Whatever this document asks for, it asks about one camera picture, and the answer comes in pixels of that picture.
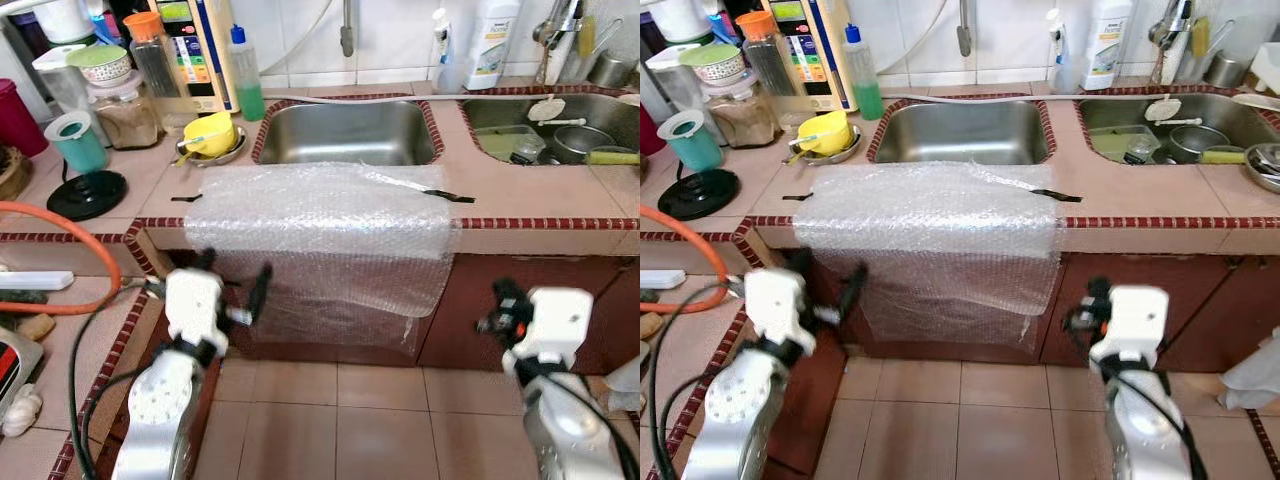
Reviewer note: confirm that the round steel plate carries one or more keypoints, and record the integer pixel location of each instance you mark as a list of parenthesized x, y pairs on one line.
[(852, 150), (238, 152)]

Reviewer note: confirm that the yellow bowl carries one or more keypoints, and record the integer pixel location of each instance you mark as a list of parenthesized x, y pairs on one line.
[(215, 135), (828, 133)]

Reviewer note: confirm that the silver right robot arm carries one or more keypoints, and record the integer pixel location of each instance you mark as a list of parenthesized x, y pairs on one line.
[(565, 430), (1140, 430)]

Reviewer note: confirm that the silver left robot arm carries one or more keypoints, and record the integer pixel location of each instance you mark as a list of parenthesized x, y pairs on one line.
[(160, 400), (735, 400)]

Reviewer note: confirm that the brown cabinet door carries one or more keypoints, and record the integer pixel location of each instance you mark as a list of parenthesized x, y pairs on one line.
[(1200, 320), (455, 310)]

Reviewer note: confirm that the clear bubble wrap sheet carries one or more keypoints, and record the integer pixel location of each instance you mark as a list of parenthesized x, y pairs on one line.
[(930, 230), (320, 230)]

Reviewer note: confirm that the long black tape strip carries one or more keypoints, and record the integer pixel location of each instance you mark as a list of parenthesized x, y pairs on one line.
[(1057, 195), (450, 196)]

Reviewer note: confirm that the black round disc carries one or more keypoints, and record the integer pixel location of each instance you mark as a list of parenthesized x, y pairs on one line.
[(700, 195), (88, 197)]

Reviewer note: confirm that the white plastic bag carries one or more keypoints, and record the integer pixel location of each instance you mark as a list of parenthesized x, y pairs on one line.
[(1255, 380), (625, 385)]

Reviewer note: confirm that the white power strip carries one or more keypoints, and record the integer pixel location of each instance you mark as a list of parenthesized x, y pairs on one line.
[(35, 280), (660, 280)]

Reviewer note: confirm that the clear glass container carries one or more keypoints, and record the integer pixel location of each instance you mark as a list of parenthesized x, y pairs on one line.
[(500, 145), (1115, 145)]

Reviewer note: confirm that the glass jar brown powder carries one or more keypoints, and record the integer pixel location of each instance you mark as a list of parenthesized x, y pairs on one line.
[(125, 125), (738, 123)]

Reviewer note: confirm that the teal cup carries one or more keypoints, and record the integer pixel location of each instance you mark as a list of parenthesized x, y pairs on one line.
[(80, 150), (695, 148)]

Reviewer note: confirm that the steel pot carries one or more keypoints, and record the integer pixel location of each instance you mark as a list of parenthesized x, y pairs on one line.
[(580, 145), (1197, 145)]

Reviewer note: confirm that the green soap bottle blue cap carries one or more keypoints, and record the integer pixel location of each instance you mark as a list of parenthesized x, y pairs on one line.
[(250, 100), (866, 100)]

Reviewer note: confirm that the green sponge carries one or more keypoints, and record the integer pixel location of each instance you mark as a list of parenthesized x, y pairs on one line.
[(612, 157), (1222, 156)]

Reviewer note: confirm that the steel sink basin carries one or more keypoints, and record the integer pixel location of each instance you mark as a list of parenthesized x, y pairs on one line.
[(1110, 112), (500, 112), (350, 135), (960, 135)]

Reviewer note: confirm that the clear jar orange lid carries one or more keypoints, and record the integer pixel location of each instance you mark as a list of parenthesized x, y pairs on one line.
[(155, 70), (768, 70)]

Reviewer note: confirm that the magenta container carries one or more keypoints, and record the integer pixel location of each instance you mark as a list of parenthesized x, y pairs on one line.
[(18, 120), (650, 135)]

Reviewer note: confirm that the steel bowl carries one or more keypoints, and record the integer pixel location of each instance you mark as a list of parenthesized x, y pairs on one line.
[(1265, 165)]

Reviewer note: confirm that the woven trivet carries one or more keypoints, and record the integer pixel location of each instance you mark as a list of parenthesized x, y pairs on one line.
[(12, 175)]

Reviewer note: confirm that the beige water ionizer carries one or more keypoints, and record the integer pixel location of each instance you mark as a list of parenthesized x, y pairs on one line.
[(825, 50), (210, 50)]

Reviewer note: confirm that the clear pitcher white lid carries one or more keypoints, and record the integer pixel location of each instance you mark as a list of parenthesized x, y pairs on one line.
[(60, 85), (668, 85)]

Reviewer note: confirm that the patterned bowl green lid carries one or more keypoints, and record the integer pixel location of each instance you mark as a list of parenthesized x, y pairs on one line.
[(710, 57), (100, 58)]

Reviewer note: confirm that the white cloth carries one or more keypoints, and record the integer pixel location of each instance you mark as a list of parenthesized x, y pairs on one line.
[(20, 410)]

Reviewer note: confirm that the steel cup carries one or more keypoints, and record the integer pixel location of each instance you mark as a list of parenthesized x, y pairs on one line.
[(1226, 70), (610, 72)]

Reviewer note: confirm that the white detergent bottle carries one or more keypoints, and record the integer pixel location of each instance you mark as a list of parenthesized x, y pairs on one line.
[(492, 45), (1108, 45)]

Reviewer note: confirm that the steel faucet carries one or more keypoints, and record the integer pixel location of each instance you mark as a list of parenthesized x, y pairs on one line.
[(560, 30), (1172, 30)]

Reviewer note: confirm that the white kettle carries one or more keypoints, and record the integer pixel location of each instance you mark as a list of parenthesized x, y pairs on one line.
[(62, 18), (678, 18)]

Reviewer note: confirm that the white plastic container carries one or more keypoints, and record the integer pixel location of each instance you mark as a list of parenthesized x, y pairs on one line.
[(1268, 68)]

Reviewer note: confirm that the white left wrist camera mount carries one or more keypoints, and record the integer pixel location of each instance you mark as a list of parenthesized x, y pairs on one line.
[(193, 300), (775, 300)]

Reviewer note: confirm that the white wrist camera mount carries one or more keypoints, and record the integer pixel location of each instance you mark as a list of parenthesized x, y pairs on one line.
[(560, 320), (1135, 320), (193, 300), (775, 300)]

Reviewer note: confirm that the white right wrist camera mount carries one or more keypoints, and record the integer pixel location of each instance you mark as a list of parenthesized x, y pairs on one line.
[(1135, 320), (560, 320)]

